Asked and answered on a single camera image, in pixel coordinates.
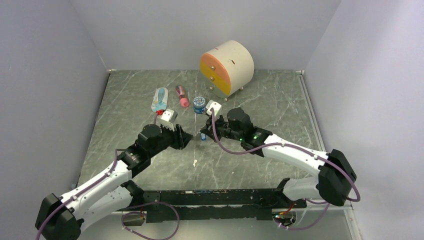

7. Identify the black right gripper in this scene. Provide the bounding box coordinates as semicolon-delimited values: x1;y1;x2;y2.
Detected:
200;112;244;143

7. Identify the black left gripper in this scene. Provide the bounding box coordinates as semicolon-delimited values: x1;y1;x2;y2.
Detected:
148;121;193;158

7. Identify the blue plastic key tag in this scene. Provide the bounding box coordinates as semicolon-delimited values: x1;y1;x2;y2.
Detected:
200;133;207;141

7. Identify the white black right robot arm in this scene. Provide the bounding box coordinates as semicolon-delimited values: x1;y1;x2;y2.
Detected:
201;102;361;208

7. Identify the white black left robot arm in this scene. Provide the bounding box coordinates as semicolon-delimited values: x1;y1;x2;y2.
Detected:
35;124;193;240

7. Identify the blue round tin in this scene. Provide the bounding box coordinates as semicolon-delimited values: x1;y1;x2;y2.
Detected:
193;96;207;114

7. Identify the pink marker tube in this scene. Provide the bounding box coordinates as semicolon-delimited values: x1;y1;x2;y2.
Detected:
175;85;190;108

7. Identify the light blue oval case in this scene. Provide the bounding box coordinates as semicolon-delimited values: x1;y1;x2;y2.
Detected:
151;87;169;113

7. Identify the beige round drawer cabinet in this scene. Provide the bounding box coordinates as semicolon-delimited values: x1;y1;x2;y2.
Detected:
199;40;255;100

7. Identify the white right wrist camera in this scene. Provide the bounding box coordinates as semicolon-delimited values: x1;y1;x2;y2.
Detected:
205;100;222;118

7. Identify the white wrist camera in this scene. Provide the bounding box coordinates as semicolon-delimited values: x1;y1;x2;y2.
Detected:
156;109;178;131
205;100;222;118

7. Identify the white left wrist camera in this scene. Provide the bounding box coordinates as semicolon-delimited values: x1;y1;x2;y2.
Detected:
156;109;178;131

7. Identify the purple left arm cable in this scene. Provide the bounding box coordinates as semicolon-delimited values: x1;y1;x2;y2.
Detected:
35;112;160;240

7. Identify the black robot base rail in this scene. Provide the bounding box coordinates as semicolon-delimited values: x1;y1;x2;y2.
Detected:
121;180;307;223

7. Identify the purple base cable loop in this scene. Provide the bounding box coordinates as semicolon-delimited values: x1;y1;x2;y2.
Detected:
121;201;180;240

